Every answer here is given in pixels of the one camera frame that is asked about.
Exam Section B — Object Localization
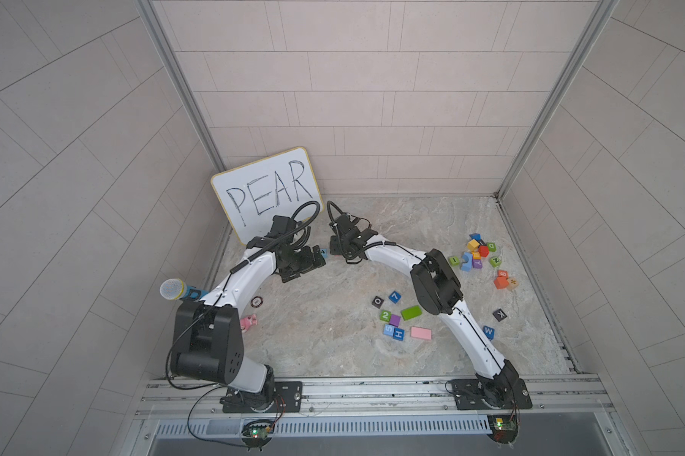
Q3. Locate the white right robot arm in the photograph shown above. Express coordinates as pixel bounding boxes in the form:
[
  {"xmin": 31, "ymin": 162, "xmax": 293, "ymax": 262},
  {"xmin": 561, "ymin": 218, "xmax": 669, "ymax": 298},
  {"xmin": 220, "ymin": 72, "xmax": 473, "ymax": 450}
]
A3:
[{"xmin": 330, "ymin": 213, "xmax": 519, "ymax": 403}]

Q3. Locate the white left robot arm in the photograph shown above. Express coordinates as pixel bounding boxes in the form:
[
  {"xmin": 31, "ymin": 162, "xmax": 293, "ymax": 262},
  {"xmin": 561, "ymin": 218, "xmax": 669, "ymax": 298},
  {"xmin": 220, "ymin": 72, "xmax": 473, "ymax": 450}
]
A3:
[{"xmin": 165, "ymin": 215, "xmax": 325, "ymax": 401}]

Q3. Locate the whiteboard with PEAR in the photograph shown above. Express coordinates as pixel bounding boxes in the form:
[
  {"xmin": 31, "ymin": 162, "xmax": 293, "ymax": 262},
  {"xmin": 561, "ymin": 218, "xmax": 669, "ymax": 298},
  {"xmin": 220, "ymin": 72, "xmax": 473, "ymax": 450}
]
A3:
[{"xmin": 210, "ymin": 147, "xmax": 323, "ymax": 244}]

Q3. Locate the blue 7 block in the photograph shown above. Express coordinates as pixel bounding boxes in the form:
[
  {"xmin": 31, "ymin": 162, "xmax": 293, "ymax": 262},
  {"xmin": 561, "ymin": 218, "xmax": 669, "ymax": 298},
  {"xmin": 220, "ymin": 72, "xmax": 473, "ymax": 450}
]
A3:
[{"xmin": 388, "ymin": 291, "xmax": 401, "ymax": 304}]

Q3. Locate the pink pig toy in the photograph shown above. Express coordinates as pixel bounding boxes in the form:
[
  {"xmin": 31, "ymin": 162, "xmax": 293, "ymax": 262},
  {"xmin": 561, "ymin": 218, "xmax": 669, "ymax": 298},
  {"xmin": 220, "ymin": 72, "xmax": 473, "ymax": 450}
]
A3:
[{"xmin": 240, "ymin": 315, "xmax": 258, "ymax": 333}]

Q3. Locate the green rectangular block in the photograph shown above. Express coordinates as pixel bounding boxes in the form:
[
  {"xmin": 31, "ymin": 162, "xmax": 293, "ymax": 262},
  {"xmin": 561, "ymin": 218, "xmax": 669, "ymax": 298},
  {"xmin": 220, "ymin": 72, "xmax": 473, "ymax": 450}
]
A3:
[{"xmin": 400, "ymin": 305, "xmax": 423, "ymax": 320}]

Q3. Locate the pink rectangular block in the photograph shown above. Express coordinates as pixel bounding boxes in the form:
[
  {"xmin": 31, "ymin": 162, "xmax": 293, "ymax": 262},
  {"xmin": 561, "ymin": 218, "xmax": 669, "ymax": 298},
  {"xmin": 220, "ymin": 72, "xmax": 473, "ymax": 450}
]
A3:
[{"xmin": 410, "ymin": 327, "xmax": 433, "ymax": 341}]

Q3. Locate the blue arch block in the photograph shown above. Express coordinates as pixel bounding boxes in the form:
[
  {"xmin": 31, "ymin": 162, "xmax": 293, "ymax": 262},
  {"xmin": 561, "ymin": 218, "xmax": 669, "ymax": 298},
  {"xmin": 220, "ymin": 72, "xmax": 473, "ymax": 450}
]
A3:
[{"xmin": 460, "ymin": 252, "xmax": 473, "ymax": 272}]

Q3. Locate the toy microphone on stand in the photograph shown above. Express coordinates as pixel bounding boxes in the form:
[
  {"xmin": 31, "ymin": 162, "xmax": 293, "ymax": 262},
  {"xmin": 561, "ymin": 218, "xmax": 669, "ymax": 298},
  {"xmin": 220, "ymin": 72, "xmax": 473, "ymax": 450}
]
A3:
[{"xmin": 159, "ymin": 279, "xmax": 207, "ymax": 301}]

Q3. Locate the yellow large cube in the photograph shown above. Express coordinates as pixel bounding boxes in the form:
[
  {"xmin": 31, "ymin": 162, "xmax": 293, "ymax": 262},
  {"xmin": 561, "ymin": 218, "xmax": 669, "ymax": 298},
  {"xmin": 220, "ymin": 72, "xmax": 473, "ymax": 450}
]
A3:
[{"xmin": 467, "ymin": 239, "xmax": 480, "ymax": 252}]

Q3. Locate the orange red plain cube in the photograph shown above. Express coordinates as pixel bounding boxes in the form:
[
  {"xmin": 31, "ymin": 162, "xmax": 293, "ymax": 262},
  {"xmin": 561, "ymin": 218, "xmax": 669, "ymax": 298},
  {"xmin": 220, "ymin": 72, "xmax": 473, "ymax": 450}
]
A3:
[{"xmin": 494, "ymin": 277, "xmax": 509, "ymax": 289}]

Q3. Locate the blue W block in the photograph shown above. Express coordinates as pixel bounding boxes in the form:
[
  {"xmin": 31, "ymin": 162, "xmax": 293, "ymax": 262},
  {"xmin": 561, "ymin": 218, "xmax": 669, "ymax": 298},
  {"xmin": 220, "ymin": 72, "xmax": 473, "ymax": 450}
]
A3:
[{"xmin": 482, "ymin": 326, "xmax": 495, "ymax": 340}]

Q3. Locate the black K block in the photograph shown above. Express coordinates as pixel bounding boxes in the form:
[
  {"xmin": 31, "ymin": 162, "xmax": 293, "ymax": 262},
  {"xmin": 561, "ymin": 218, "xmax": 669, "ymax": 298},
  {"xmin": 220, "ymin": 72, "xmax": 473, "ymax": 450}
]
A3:
[{"xmin": 492, "ymin": 309, "xmax": 508, "ymax": 322}]

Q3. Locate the left green circuit board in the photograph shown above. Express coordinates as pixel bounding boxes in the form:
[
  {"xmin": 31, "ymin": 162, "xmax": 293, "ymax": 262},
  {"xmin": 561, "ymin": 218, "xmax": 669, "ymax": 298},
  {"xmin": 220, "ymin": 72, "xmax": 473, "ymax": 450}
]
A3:
[{"xmin": 241, "ymin": 420, "xmax": 274, "ymax": 448}]

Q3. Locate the green circuit board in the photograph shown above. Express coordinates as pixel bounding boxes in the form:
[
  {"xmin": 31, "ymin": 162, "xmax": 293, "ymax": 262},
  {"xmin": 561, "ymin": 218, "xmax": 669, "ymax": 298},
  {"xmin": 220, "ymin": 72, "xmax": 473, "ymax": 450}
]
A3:
[
  {"xmin": 241, "ymin": 420, "xmax": 274, "ymax": 448},
  {"xmin": 488, "ymin": 415, "xmax": 519, "ymax": 445}
]

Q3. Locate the right green circuit board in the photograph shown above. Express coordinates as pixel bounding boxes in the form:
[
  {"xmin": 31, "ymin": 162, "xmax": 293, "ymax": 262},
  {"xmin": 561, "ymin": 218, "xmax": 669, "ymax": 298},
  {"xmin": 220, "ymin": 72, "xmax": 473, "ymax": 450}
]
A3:
[{"xmin": 488, "ymin": 415, "xmax": 519, "ymax": 445}]

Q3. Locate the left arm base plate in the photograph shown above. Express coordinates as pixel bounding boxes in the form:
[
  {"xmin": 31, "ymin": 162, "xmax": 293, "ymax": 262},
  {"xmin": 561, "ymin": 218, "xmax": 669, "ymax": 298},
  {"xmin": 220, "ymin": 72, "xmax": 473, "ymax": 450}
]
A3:
[{"xmin": 220, "ymin": 381, "xmax": 304, "ymax": 413}]

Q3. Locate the aluminium front rail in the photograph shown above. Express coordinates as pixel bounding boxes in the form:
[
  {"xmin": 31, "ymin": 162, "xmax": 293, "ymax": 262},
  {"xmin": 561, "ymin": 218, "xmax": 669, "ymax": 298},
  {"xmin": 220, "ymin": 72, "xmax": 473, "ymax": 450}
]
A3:
[{"xmin": 130, "ymin": 374, "xmax": 615, "ymax": 419}]

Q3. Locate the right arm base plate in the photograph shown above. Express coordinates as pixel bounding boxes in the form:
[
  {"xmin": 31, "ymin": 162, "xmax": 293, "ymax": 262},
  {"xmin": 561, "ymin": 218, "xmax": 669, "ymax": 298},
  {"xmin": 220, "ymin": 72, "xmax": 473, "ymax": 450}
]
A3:
[{"xmin": 445, "ymin": 378, "xmax": 533, "ymax": 410}]

